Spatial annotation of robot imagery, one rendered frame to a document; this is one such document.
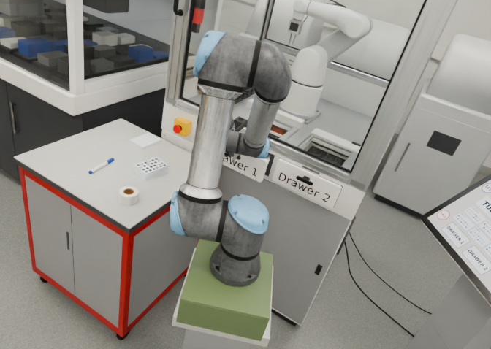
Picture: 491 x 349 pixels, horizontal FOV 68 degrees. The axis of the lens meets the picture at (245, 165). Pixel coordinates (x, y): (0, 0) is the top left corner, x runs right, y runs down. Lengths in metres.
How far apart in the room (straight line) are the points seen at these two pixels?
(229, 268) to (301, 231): 0.72
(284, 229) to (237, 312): 0.78
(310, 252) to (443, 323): 0.58
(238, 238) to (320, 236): 0.77
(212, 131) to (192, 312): 0.49
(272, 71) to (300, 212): 0.90
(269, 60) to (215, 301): 0.63
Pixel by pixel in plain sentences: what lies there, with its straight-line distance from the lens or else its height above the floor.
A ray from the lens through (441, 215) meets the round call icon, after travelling 1.47.
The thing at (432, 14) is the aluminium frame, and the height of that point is 1.61.
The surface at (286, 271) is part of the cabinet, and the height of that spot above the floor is 0.36.
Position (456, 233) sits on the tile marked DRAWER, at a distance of 1.43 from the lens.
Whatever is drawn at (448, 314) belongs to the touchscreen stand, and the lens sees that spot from 1.58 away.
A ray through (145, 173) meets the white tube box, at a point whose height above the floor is 0.80.
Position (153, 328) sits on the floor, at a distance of 2.00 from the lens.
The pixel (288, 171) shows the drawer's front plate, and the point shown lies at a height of 0.89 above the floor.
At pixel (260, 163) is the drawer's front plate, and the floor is 0.91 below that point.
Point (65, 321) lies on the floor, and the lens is 2.05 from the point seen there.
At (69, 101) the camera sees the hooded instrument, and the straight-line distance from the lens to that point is 1.92.
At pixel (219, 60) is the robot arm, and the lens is 0.88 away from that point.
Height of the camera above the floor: 1.67
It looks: 31 degrees down
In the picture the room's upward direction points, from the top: 14 degrees clockwise
